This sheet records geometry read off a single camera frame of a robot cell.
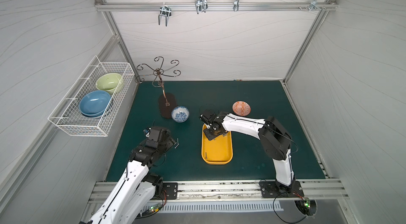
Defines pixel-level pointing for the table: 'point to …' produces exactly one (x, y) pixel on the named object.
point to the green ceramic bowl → (108, 82)
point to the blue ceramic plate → (94, 103)
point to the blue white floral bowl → (180, 113)
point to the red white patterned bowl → (241, 108)
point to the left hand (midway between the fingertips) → (170, 142)
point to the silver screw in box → (206, 155)
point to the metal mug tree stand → (167, 101)
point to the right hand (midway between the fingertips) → (210, 132)
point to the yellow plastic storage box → (218, 151)
